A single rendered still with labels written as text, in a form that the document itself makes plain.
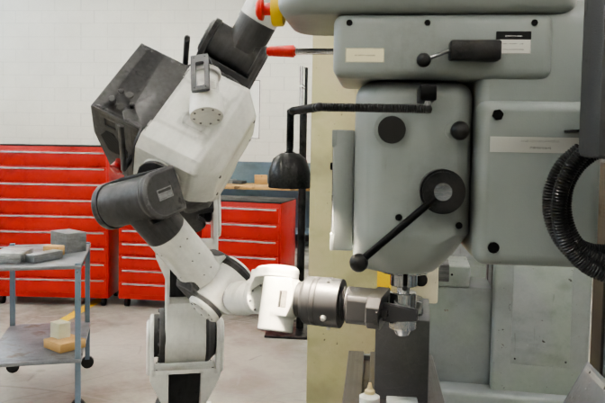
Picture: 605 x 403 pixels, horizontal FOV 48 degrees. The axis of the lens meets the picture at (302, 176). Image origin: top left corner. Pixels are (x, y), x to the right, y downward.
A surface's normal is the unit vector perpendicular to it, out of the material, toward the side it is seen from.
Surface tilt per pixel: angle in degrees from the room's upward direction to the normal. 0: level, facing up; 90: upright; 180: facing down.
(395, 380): 90
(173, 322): 81
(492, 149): 90
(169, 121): 58
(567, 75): 90
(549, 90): 90
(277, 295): 72
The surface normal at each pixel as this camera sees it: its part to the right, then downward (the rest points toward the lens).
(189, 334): 0.21, -0.11
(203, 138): 0.19, -0.48
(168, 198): 0.86, -0.18
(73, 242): 0.74, 0.05
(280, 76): -0.11, 0.05
